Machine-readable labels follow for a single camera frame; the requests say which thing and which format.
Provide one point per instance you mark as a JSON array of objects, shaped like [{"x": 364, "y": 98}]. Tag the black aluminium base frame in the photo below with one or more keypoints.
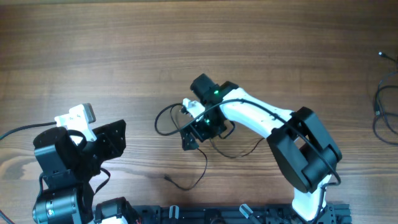
[{"x": 119, "y": 210}]

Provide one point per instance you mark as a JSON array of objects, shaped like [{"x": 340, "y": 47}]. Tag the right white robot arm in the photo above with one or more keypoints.
[{"x": 302, "y": 147}]

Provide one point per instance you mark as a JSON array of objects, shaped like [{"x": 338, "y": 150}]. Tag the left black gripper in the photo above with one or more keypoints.
[{"x": 106, "y": 134}]

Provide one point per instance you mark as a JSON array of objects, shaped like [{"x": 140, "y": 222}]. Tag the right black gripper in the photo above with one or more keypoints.
[{"x": 193, "y": 134}]

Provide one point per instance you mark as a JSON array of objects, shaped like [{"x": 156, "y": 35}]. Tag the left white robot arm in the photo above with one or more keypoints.
[{"x": 69, "y": 205}]

